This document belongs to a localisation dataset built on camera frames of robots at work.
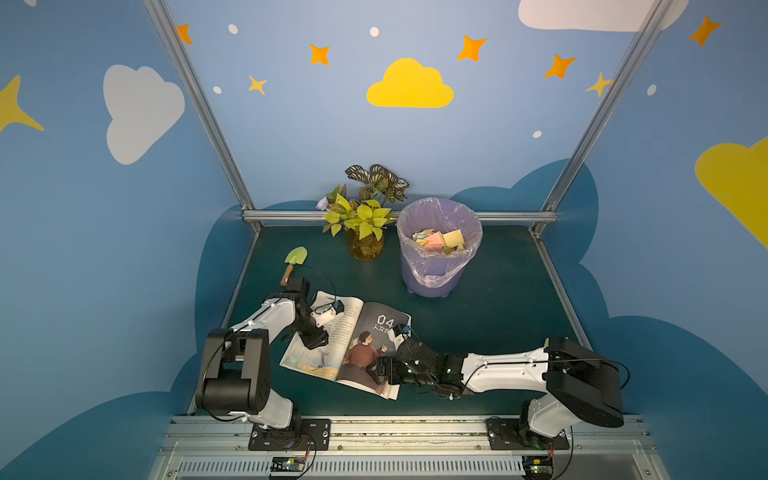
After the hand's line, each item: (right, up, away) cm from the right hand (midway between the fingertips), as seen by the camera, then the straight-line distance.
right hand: (379, 366), depth 80 cm
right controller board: (+39, -22, -8) cm, 46 cm away
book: (-7, +6, +7) cm, 11 cm away
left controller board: (-22, -21, -8) cm, 31 cm away
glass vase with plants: (-5, +43, +11) cm, 45 cm away
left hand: (-20, +7, +12) cm, 24 cm away
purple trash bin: (+13, +19, +19) cm, 30 cm away
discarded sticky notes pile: (+23, +35, +19) cm, 46 cm away
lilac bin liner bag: (+15, +27, +1) cm, 31 cm away
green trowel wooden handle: (-32, +30, +31) cm, 54 cm away
